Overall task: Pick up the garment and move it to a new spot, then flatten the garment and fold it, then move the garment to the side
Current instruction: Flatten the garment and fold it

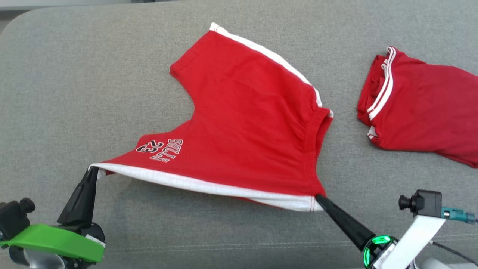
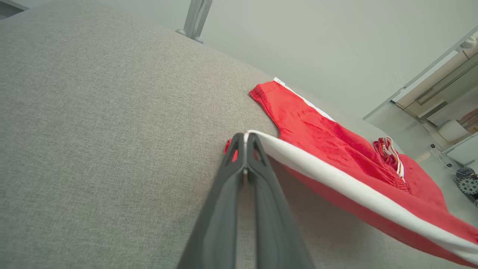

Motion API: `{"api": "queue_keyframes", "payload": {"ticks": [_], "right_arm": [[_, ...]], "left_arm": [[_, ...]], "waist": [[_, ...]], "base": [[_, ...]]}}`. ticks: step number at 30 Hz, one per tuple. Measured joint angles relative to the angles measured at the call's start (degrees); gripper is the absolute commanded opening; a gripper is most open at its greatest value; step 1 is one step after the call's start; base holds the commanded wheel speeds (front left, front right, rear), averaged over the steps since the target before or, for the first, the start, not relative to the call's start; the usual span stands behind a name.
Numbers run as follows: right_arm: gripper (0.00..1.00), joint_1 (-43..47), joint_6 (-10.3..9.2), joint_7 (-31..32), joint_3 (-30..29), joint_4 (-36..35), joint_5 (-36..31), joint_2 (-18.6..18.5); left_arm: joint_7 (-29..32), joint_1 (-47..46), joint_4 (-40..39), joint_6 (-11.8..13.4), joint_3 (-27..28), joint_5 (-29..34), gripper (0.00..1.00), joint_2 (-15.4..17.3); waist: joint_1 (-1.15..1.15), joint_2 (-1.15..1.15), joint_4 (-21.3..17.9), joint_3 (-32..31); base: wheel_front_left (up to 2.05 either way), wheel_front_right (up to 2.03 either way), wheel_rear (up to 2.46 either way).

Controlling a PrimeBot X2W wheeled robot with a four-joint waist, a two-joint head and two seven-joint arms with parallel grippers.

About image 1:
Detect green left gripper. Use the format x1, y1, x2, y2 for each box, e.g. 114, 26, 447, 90
0, 166, 107, 263

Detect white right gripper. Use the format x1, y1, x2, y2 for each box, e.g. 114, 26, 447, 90
315, 194, 446, 269

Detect red Bulls 23 jersey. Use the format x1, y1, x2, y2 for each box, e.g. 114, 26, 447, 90
357, 46, 478, 168

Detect red shorts with white trim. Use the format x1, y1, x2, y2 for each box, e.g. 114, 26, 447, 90
89, 22, 334, 213

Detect grey fabric sofa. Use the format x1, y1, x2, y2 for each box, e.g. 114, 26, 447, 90
0, 0, 478, 269

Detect black right cable teal plug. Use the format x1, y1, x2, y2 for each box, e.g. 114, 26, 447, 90
429, 207, 478, 266

